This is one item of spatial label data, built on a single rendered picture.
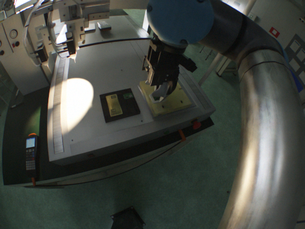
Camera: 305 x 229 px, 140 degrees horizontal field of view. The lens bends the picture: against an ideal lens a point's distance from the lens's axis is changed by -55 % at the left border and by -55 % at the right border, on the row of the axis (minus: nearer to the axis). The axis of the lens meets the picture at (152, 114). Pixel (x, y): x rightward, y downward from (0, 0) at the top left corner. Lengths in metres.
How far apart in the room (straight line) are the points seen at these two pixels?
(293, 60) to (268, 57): 3.96
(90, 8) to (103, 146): 0.44
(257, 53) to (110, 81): 0.52
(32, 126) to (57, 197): 0.91
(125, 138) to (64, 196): 1.13
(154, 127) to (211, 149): 1.26
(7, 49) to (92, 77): 0.50
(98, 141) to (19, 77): 0.62
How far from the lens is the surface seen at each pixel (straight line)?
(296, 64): 4.10
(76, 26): 0.45
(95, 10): 0.45
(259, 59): 0.15
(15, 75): 0.85
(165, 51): 0.30
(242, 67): 0.16
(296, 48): 4.15
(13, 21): 0.70
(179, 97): 0.50
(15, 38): 0.72
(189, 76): 0.69
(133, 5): 0.58
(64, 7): 0.43
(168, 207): 1.34
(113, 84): 0.54
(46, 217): 1.62
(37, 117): 0.74
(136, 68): 0.63
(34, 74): 0.80
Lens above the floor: 1.25
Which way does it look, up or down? 57 degrees down
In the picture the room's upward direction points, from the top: 21 degrees clockwise
